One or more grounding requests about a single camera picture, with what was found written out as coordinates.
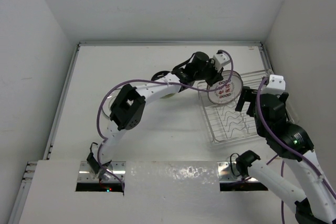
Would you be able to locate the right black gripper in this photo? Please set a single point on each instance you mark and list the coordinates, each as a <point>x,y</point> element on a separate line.
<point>247,95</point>

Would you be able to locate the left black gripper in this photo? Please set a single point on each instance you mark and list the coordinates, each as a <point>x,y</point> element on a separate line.
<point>216,75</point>

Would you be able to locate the white plate red characters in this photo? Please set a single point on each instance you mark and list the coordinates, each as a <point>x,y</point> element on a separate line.
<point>229,92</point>

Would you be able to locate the lime green plate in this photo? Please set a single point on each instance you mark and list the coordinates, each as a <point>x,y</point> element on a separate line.
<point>168,96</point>

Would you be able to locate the black plate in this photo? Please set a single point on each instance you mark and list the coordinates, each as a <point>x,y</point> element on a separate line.
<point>159,75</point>

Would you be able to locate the white plate teal emblem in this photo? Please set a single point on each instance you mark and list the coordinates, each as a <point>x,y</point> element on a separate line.
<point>106,108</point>

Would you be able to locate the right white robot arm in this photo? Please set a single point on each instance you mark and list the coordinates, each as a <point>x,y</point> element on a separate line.
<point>313,199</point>

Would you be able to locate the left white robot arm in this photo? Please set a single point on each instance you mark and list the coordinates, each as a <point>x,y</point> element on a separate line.
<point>128,106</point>

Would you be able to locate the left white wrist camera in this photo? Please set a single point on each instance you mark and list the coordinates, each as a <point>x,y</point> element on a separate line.
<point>221,59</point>

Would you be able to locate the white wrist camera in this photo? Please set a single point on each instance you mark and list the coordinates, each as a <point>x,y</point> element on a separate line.
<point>221,59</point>
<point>275,85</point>

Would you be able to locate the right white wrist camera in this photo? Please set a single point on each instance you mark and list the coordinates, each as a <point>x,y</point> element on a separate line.
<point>275,85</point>

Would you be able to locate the metal wire dish rack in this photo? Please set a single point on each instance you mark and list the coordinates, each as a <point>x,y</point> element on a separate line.
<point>224,124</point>

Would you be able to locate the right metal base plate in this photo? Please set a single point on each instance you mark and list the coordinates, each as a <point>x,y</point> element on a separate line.
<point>228,173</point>

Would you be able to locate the metal base plate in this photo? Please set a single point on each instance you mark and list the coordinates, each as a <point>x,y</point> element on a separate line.
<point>115,172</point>
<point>228,173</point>

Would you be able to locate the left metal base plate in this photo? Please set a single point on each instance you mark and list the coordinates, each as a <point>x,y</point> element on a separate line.
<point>115,172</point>

